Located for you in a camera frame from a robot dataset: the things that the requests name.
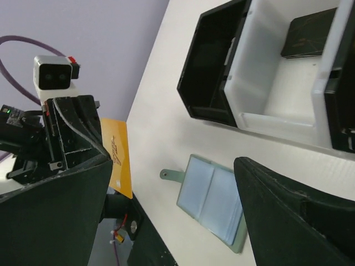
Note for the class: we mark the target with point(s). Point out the gold VIP card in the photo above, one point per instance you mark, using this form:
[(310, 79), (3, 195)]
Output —
[(115, 141)]

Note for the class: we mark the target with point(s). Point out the green card holder wallet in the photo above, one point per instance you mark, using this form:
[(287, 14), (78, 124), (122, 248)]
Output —
[(209, 195)]

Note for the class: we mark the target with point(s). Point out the black card in white bin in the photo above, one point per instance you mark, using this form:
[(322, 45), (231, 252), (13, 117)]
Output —
[(307, 35)]

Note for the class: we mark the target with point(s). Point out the white middle bin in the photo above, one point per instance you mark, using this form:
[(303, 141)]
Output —
[(278, 97)]

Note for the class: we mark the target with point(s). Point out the black bin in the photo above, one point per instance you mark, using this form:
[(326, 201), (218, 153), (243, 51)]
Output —
[(208, 62), (339, 92)]

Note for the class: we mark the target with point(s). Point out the black right bin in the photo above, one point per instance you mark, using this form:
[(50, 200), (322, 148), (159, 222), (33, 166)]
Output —
[(339, 92)]

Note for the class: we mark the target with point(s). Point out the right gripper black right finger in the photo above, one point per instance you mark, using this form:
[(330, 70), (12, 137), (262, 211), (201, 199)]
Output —
[(290, 223)]

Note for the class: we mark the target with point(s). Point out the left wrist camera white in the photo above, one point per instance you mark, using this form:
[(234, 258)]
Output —
[(53, 77)]

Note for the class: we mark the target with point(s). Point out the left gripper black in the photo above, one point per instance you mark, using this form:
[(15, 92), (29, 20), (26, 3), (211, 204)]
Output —
[(66, 130)]

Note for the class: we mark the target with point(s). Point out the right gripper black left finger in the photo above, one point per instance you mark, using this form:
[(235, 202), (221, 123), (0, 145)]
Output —
[(54, 221)]

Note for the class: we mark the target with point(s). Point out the black left bin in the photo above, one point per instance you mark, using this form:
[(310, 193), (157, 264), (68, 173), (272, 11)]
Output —
[(208, 62)]

